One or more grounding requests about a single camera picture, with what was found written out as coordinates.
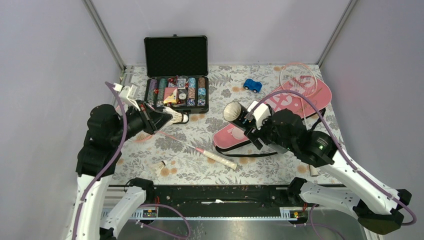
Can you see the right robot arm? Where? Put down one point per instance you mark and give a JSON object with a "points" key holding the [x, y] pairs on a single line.
{"points": [[375, 205]]}

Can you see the black poker chip case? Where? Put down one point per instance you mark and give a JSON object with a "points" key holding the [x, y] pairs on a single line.
{"points": [[177, 69]]}

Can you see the pink racket on left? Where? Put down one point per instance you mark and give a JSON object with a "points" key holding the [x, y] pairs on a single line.
{"points": [[204, 152]]}

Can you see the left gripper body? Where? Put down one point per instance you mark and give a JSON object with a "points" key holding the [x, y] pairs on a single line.
{"points": [[137, 121]]}

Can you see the white shuttlecock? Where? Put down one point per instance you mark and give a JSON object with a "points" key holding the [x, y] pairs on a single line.
{"points": [[178, 118], [157, 167]]}

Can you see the pink racket bag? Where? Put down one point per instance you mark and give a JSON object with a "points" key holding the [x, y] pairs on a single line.
{"points": [[230, 137]]}

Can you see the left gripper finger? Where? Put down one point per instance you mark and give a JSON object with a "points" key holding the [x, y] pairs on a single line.
{"points": [[166, 112], [166, 121]]}

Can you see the black shuttlecock tube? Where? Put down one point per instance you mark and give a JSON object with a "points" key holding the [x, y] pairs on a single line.
{"points": [[235, 114]]}

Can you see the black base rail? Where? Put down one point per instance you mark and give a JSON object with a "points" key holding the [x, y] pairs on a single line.
{"points": [[221, 201]]}

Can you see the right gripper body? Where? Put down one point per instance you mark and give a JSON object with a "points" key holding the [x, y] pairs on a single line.
{"points": [[267, 134]]}

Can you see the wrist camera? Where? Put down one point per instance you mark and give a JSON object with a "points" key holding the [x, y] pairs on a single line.
{"points": [[128, 94], [262, 112]]}

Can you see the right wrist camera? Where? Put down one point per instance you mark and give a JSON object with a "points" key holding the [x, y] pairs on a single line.
{"points": [[262, 112]]}

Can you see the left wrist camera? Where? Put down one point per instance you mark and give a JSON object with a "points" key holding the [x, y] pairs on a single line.
{"points": [[128, 94]]}

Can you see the pink racket on bag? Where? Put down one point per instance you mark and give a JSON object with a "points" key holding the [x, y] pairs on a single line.
{"points": [[298, 77]]}

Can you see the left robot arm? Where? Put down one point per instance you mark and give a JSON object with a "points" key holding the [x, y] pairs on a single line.
{"points": [[96, 163]]}

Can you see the blue toy car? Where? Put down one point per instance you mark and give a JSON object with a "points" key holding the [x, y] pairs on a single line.
{"points": [[252, 85]]}

